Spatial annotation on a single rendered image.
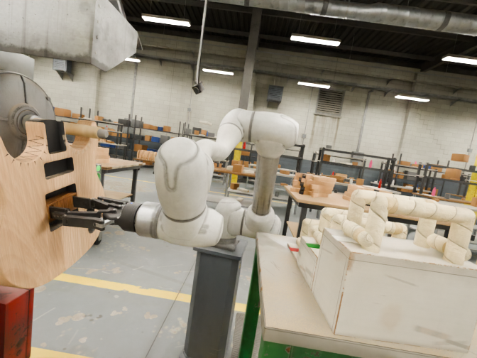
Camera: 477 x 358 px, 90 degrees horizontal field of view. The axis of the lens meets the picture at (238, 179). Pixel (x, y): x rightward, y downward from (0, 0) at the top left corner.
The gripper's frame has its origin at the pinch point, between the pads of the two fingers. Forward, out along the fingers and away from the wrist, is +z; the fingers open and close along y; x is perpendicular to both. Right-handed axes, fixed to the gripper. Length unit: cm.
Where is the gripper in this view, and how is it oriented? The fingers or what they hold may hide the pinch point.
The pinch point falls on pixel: (65, 207)
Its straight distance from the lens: 77.3
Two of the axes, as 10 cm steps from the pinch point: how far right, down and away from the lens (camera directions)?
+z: -9.9, -1.4, 0.4
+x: 1.3, -9.5, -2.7
